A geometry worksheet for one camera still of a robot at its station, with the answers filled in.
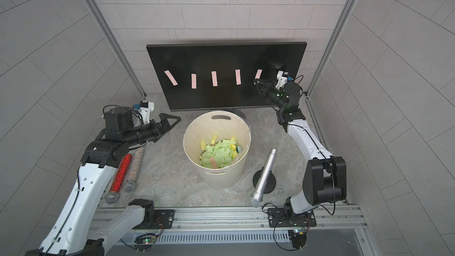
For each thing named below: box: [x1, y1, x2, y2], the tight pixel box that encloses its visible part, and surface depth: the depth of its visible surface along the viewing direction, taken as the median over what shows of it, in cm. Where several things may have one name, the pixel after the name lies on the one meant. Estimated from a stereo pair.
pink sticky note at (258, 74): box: [254, 68, 264, 80], surface depth 76 cm
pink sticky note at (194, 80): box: [190, 73, 197, 89], surface depth 75 cm
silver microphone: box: [250, 148, 278, 208], surface depth 68 cm
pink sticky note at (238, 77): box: [235, 69, 242, 86], surface depth 75 cm
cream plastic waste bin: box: [183, 110, 252, 190], surface depth 79 cm
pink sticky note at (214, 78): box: [210, 71, 219, 87], surface depth 75 cm
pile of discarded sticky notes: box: [199, 135, 239, 169], surface depth 83 cm
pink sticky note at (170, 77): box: [163, 69, 179, 86], surface depth 73 cm
